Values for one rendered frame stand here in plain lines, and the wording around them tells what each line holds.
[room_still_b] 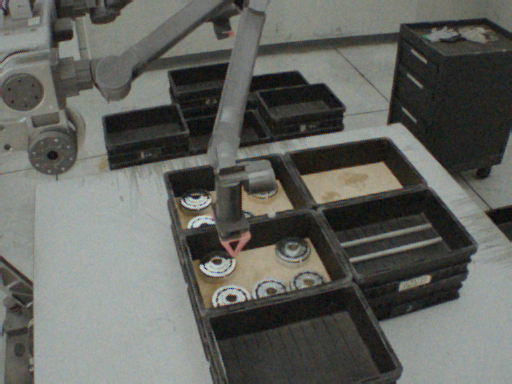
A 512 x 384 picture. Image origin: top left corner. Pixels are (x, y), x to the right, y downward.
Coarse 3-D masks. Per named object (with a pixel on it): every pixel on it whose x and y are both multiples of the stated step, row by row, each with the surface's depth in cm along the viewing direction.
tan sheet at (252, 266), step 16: (240, 256) 161; (256, 256) 161; (272, 256) 161; (240, 272) 156; (256, 272) 156; (272, 272) 156; (288, 272) 156; (320, 272) 156; (208, 288) 151; (208, 304) 147
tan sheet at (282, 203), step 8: (280, 184) 188; (280, 192) 185; (176, 200) 181; (216, 200) 182; (248, 200) 181; (280, 200) 181; (288, 200) 181; (248, 208) 178; (256, 208) 178; (264, 208) 178; (272, 208) 178; (280, 208) 178; (288, 208) 178; (184, 216) 175; (192, 216) 175; (200, 216) 175; (184, 224) 172
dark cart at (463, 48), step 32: (416, 32) 292; (416, 64) 289; (448, 64) 263; (480, 64) 269; (416, 96) 296; (448, 96) 276; (480, 96) 282; (416, 128) 303; (448, 128) 289; (480, 128) 297; (448, 160) 304; (480, 160) 312
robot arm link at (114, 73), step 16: (192, 0) 123; (208, 0) 123; (224, 0) 124; (240, 0) 131; (176, 16) 121; (192, 16) 122; (208, 16) 124; (160, 32) 120; (176, 32) 121; (128, 48) 117; (144, 48) 118; (160, 48) 119; (112, 64) 114; (128, 64) 115; (144, 64) 118; (112, 80) 114; (128, 80) 115
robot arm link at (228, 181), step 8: (216, 176) 120; (224, 176) 119; (232, 176) 119; (240, 176) 119; (216, 184) 119; (224, 184) 118; (232, 184) 118; (240, 184) 119; (248, 184) 120; (216, 192) 121; (224, 192) 119; (232, 192) 119; (240, 192) 121; (224, 200) 120; (232, 200) 120
